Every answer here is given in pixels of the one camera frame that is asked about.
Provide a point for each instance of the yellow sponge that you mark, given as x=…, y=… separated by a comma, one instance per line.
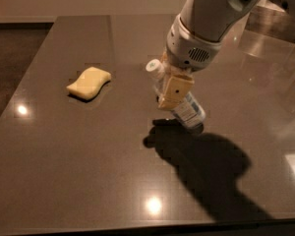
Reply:
x=89, y=83

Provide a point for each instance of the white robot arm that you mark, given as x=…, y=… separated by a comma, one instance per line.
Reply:
x=211, y=20

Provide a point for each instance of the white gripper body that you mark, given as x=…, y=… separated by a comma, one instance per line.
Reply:
x=186, y=50

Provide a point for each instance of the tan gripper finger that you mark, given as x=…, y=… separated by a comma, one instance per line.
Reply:
x=173, y=89

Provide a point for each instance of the clear plastic water bottle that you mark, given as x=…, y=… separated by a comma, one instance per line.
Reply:
x=189, y=113

